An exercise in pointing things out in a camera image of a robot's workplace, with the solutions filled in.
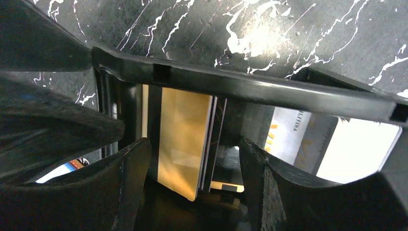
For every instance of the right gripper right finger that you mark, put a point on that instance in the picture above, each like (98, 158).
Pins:
(281, 197)

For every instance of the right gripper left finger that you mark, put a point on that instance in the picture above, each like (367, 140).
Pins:
(103, 196)

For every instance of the white VIP credit card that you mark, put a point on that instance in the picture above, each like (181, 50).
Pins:
(338, 149)

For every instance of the gold credit card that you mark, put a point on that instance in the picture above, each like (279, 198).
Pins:
(183, 131)

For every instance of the black card tray box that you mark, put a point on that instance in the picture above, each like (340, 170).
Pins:
(43, 135)

